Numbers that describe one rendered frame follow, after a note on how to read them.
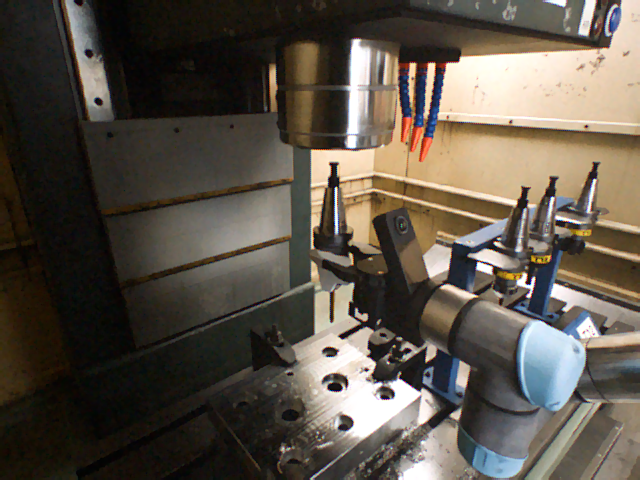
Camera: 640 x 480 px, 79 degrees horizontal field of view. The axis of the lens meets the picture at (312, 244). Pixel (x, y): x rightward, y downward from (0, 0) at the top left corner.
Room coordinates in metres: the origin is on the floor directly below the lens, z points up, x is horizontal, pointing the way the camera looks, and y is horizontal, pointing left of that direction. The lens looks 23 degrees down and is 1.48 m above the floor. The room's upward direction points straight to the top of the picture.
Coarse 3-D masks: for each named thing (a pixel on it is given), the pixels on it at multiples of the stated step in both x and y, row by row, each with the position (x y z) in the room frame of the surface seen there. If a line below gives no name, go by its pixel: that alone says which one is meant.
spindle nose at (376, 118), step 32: (288, 64) 0.50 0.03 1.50; (320, 64) 0.48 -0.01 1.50; (352, 64) 0.47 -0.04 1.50; (384, 64) 0.49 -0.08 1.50; (288, 96) 0.50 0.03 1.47; (320, 96) 0.48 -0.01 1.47; (352, 96) 0.47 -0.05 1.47; (384, 96) 0.49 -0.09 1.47; (288, 128) 0.50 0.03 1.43; (320, 128) 0.48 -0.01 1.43; (352, 128) 0.47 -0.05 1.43; (384, 128) 0.50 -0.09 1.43
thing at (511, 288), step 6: (492, 282) 0.62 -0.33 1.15; (498, 282) 0.60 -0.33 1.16; (504, 282) 0.60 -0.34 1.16; (510, 282) 0.59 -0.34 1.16; (516, 282) 0.60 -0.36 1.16; (492, 288) 0.61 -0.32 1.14; (498, 288) 0.60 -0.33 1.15; (504, 288) 0.59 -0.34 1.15; (510, 288) 0.59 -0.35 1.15; (516, 288) 0.60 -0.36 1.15; (498, 294) 0.60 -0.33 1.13; (504, 294) 0.59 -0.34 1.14; (510, 294) 0.59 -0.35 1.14
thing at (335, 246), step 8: (320, 232) 0.54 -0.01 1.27; (352, 232) 0.54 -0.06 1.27; (320, 240) 0.53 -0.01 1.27; (328, 240) 0.52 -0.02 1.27; (336, 240) 0.52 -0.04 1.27; (344, 240) 0.54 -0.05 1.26; (352, 240) 0.56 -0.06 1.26; (320, 248) 0.53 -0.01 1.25; (328, 248) 0.52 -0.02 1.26; (336, 248) 0.52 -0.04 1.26
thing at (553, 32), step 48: (144, 0) 0.73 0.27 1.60; (192, 0) 0.59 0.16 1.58; (240, 0) 0.49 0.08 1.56; (288, 0) 0.42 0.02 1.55; (336, 0) 0.37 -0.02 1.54; (384, 0) 0.33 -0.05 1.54; (432, 0) 0.34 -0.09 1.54; (480, 0) 0.38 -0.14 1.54; (528, 0) 0.43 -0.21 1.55; (576, 0) 0.50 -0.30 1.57; (144, 48) 0.76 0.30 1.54; (192, 48) 0.61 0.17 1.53; (240, 48) 0.59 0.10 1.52; (432, 48) 0.59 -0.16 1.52; (480, 48) 0.59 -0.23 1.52; (528, 48) 0.59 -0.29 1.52; (576, 48) 0.59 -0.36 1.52
